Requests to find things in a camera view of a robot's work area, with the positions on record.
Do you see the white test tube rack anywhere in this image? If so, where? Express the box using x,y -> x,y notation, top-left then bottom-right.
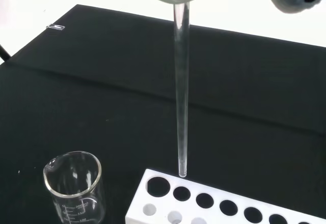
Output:
125,168 -> 326,224

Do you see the clear glass beaker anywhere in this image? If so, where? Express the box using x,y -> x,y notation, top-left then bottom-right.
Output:
42,151 -> 105,224

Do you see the black bench cloth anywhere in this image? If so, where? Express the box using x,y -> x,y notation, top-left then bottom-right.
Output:
0,4 -> 326,224

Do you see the small clear tag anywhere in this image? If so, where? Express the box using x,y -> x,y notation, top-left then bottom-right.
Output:
46,23 -> 65,31

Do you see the black tripod leg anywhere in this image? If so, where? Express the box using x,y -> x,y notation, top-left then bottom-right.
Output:
0,44 -> 11,62

